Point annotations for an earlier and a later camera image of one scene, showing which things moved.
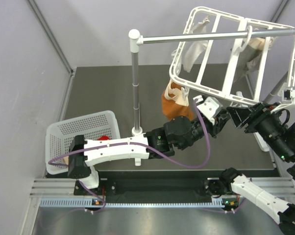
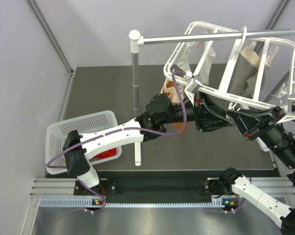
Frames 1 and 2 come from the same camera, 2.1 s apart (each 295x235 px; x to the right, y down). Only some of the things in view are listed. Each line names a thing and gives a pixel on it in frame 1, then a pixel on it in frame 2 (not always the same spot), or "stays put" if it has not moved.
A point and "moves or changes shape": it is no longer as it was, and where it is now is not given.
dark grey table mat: x=95 y=89 stays put
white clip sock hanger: x=242 y=59 moves or changes shape
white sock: x=196 y=50 → x=184 y=63
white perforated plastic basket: x=59 y=136 stays put
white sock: x=194 y=49 → x=204 y=73
